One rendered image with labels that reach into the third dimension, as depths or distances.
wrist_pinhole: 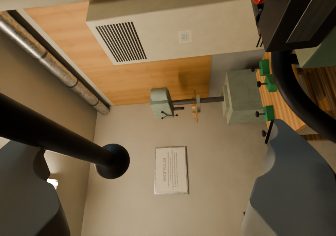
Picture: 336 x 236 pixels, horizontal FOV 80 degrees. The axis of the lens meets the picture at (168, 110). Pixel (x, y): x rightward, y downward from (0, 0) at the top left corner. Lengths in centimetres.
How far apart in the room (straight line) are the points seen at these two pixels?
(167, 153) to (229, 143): 90
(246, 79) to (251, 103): 28
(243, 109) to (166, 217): 169
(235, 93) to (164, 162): 141
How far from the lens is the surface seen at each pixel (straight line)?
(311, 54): 26
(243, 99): 223
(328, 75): 171
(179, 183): 291
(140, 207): 302
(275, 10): 21
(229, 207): 292
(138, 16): 153
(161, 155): 299
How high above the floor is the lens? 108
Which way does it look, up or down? 8 degrees up
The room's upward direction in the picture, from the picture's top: 94 degrees counter-clockwise
